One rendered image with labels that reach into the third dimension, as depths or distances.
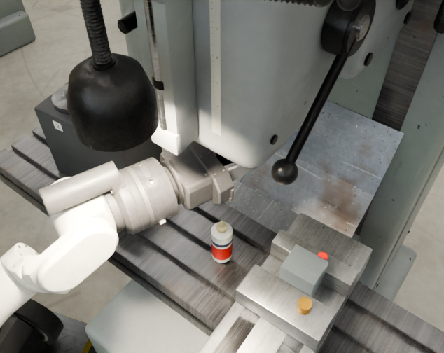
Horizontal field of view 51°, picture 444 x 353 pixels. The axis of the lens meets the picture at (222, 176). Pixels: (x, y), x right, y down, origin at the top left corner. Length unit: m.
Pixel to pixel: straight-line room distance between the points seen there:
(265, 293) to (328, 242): 0.18
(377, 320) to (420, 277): 1.23
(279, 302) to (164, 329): 0.28
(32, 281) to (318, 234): 0.51
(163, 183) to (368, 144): 0.53
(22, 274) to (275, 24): 0.41
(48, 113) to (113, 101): 0.63
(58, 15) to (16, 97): 0.94
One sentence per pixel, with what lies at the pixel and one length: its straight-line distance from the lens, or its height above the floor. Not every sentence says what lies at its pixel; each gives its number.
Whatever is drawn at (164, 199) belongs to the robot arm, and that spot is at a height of 1.24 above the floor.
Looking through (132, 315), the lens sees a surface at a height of 0.85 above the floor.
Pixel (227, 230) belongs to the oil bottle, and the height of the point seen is 1.01.
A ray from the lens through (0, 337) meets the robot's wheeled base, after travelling 1.31.
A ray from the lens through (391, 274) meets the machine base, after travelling 1.85.
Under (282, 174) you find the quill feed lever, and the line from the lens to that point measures 0.50.
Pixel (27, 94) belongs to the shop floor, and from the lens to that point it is 3.01.
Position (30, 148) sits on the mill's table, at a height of 0.93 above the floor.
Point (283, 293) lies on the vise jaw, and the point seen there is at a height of 1.04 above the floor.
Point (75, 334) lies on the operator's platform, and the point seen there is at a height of 0.40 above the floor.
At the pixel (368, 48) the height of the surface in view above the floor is 1.39.
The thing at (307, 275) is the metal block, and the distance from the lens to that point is 0.75.
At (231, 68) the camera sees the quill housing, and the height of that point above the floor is 1.45.
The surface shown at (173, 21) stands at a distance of 0.43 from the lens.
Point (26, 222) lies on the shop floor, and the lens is 2.30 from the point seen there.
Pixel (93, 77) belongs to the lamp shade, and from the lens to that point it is 0.36.
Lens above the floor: 1.71
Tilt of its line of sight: 48 degrees down
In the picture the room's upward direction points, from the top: straight up
